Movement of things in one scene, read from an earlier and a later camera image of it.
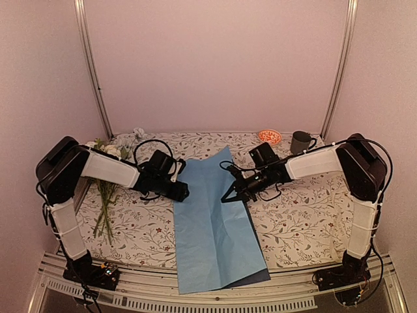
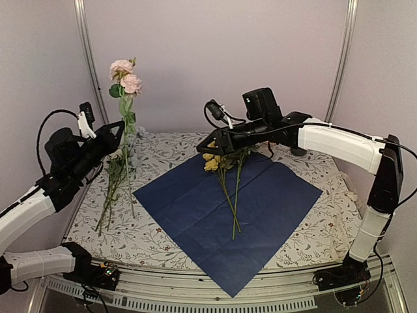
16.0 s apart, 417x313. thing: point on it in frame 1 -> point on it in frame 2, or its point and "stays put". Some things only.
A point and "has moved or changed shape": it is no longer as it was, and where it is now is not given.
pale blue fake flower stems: [125, 141] -> [134, 152]
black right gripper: [242, 190] -> [225, 143]
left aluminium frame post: [79, 5] stays put
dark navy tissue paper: [262, 276] has moved or changed shape
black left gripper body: [161, 188] -> [82, 165]
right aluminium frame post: [339, 77] stays put
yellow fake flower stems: [109, 188] -> [228, 168]
